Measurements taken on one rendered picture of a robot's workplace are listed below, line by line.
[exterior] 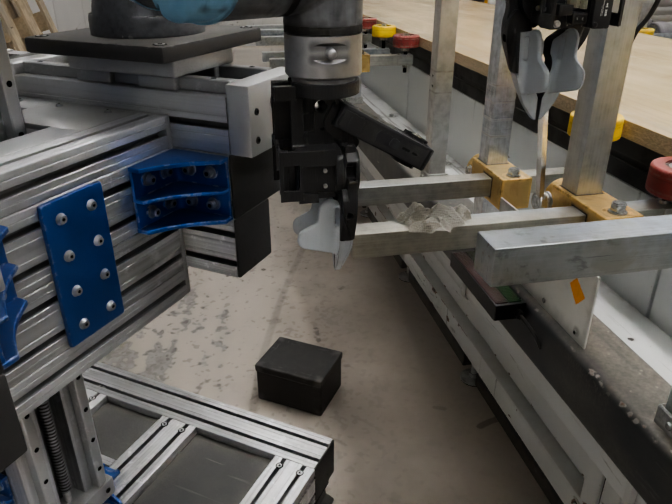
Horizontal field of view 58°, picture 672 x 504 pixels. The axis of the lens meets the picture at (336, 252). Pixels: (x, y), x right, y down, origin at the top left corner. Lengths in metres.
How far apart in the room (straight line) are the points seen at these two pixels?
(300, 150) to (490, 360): 1.17
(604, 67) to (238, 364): 1.44
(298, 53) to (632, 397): 0.51
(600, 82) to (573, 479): 0.89
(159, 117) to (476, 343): 1.17
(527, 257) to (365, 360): 1.50
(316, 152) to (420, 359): 1.39
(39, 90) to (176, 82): 0.24
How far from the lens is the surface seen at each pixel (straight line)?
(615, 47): 0.77
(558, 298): 0.85
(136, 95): 0.87
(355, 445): 1.64
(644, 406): 0.75
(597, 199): 0.80
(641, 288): 1.09
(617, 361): 0.81
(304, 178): 0.62
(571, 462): 1.45
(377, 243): 0.68
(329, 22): 0.58
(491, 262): 0.43
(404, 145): 0.63
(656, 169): 0.83
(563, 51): 0.69
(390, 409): 1.75
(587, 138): 0.78
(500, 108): 1.00
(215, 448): 1.36
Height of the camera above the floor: 1.14
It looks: 27 degrees down
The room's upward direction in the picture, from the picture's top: straight up
